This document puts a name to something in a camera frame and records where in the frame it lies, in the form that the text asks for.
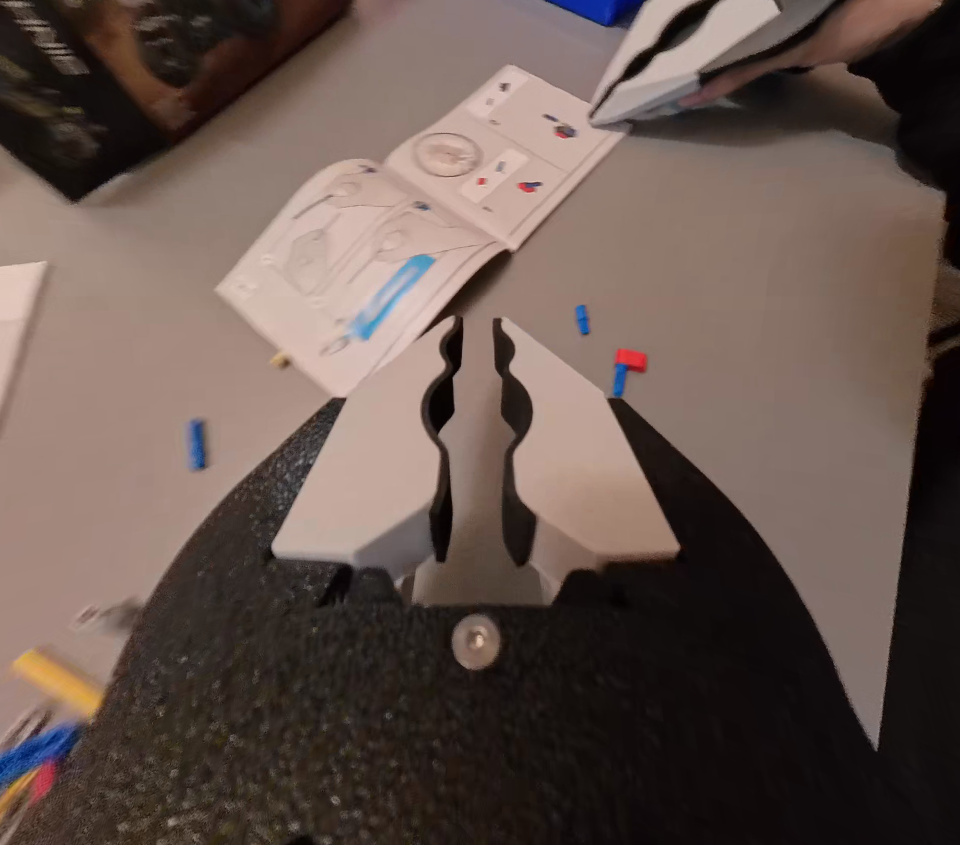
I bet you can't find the white paper sheet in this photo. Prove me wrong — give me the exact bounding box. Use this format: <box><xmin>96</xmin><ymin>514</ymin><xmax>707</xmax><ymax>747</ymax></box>
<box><xmin>0</xmin><ymin>260</ymin><xmax>50</xmax><ymax>411</ymax></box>

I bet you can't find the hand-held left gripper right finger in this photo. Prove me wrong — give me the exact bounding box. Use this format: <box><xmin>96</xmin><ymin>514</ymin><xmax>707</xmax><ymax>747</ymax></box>
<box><xmin>492</xmin><ymin>317</ymin><xmax>681</xmax><ymax>608</ymax></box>

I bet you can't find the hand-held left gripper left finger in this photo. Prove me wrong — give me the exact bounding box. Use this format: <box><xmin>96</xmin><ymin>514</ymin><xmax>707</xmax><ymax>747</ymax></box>
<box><xmin>271</xmin><ymin>316</ymin><xmax>465</xmax><ymax>608</ymax></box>

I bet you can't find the black lego set box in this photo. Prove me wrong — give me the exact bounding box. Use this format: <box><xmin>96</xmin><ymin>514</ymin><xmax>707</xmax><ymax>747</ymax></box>
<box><xmin>0</xmin><ymin>0</ymin><xmax>354</xmax><ymax>203</ymax></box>

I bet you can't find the person's right hand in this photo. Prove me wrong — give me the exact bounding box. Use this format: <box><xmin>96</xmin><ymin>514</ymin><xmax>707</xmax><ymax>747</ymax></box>
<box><xmin>677</xmin><ymin>0</ymin><xmax>951</xmax><ymax>111</ymax></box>

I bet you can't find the red and blue lego assembly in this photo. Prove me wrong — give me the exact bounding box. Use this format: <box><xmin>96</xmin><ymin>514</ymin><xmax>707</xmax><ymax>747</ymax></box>
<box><xmin>611</xmin><ymin>348</ymin><xmax>648</xmax><ymax>399</ymax></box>

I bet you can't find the person's right forearm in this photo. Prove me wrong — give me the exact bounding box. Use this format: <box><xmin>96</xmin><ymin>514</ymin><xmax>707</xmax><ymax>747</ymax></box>
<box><xmin>847</xmin><ymin>0</ymin><xmax>960</xmax><ymax>186</ymax></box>

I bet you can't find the long yellow lego beam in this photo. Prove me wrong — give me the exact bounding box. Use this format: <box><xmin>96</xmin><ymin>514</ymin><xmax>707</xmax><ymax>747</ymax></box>
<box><xmin>11</xmin><ymin>648</ymin><xmax>106</xmax><ymax>719</ymax></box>

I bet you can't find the pile of mixed lego pieces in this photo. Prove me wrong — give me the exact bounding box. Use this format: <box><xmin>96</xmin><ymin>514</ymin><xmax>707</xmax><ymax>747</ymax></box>
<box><xmin>0</xmin><ymin>702</ymin><xmax>84</xmax><ymax>820</ymax></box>

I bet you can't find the small grey lego piece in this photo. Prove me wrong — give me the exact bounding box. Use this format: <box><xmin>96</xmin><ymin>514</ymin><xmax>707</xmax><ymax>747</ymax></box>
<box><xmin>71</xmin><ymin>597</ymin><xmax>147</xmax><ymax>636</ymax></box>

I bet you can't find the white lego instruction booklet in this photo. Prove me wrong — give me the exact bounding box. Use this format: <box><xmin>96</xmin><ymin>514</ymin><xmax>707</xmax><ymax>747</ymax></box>
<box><xmin>215</xmin><ymin>63</ymin><xmax>630</xmax><ymax>398</ymax></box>

